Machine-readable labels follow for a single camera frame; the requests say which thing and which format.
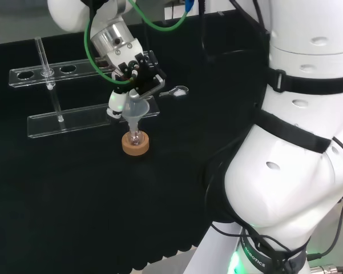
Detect black cloth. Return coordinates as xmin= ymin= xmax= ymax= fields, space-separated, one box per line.
xmin=0 ymin=10 xmax=272 ymax=271

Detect black cable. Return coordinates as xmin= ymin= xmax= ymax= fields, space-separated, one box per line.
xmin=198 ymin=0 xmax=217 ymax=62

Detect translucent plastic funnel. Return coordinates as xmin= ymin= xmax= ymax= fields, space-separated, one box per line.
xmin=122 ymin=98 xmax=151 ymax=134

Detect clear weighing funnel with powder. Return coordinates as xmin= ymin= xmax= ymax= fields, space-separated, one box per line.
xmin=159 ymin=84 xmax=189 ymax=98

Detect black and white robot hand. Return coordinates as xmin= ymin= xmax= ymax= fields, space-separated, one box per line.
xmin=104 ymin=38 xmax=167 ymax=121

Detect green cable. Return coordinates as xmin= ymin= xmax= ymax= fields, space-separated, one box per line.
xmin=84 ymin=0 xmax=193 ymax=85

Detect clear acrylic funnel stand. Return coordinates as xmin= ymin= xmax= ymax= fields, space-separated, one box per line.
xmin=8 ymin=37 xmax=160 ymax=139

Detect glass round-bottom flask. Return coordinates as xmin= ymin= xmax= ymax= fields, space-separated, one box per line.
xmin=127 ymin=128 xmax=143 ymax=147

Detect cork ring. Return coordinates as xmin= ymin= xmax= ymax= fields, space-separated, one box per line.
xmin=122 ymin=130 xmax=150 ymax=157

